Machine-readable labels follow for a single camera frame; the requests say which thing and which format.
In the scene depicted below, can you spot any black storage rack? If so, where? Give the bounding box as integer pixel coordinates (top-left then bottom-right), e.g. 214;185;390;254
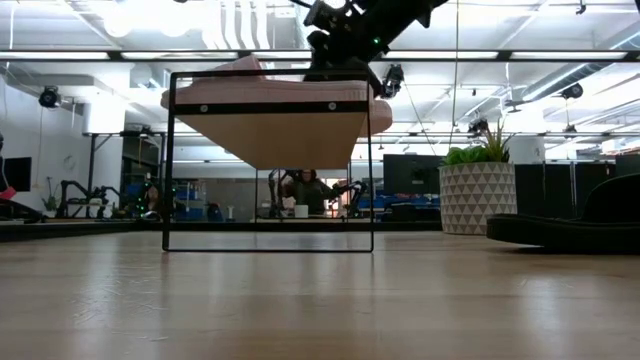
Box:
119;130;166;201

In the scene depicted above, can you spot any green plant in patterned pot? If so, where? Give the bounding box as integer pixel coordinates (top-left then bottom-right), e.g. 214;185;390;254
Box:
438;119;519;236

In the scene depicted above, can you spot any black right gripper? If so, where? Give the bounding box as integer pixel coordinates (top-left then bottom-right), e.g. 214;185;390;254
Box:
302;0;389;98

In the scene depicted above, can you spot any black metal wooden shelf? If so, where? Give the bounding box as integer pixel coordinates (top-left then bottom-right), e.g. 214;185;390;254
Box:
162;68;375;254

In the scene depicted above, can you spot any black desk monitor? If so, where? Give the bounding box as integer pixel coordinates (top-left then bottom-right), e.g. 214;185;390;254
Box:
383;153;446;196

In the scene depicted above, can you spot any black wall monitor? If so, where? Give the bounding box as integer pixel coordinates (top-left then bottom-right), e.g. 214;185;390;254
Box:
0;156;33;193

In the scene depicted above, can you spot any black overhead beam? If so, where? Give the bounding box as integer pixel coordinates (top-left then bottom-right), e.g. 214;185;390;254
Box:
0;48;640;64

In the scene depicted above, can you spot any black table rig frame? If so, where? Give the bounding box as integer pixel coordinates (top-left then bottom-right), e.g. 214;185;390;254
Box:
0;219;444;244

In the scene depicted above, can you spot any person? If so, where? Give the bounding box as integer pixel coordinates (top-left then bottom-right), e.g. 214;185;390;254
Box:
282;168;346;216

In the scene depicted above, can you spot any black room partition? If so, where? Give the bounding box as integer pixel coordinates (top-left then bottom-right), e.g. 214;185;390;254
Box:
514;162;616;221

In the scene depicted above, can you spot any black slide sandal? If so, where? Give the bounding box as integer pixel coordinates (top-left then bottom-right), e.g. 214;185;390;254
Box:
486;172;640;254

